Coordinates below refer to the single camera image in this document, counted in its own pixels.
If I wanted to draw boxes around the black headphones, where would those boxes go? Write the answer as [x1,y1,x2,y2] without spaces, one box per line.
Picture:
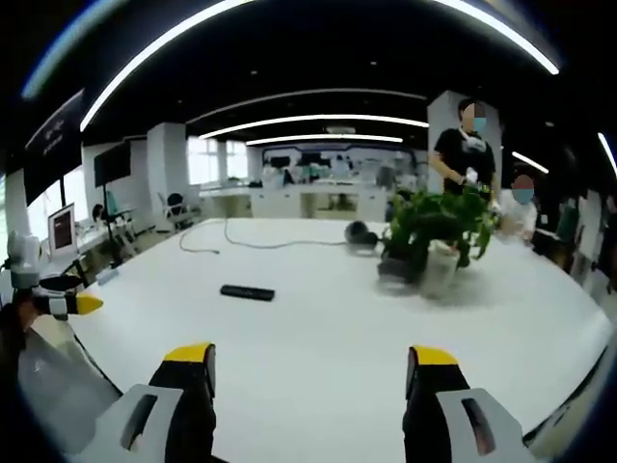
[342,220,380,253]

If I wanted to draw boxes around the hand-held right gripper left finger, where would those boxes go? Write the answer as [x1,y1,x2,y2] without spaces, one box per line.
[85,341,217,463]

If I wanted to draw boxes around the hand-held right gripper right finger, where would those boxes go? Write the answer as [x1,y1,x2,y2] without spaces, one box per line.
[402,344,537,463]

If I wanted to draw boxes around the green potted plant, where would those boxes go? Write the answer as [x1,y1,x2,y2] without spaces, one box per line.
[380,185,502,281]

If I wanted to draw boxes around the black plant pot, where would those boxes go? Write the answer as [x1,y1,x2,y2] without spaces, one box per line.
[375,258,423,293]

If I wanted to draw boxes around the clear glass plant vase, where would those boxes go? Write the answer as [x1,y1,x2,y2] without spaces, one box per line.
[417,240,460,301]

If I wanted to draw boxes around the white counter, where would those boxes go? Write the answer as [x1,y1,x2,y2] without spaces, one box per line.
[200,185,391,222]

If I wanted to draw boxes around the computer monitor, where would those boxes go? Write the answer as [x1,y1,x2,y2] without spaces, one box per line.
[46,202,79,258]

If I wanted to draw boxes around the grey cable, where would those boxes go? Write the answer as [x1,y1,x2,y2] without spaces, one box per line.
[178,217,353,255]

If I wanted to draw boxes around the black remote control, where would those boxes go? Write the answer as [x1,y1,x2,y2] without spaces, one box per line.
[220,284,276,302]

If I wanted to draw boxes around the black wall banner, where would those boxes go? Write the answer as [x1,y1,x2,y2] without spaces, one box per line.
[22,87,87,206]

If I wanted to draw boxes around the black screen on stand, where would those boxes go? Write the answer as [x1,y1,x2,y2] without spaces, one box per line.
[93,143,132,269]

